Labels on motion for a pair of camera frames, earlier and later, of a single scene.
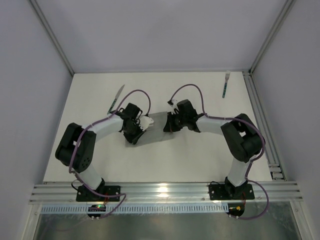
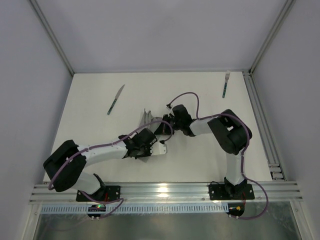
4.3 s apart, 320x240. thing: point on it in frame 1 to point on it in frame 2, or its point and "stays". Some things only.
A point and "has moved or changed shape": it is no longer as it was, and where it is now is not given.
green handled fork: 227,77 stays
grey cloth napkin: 155,133 has moved or changed shape
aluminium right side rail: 275,168 stays
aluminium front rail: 165,193 stays
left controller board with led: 96,208 stays
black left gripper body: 135,135 to 141,152
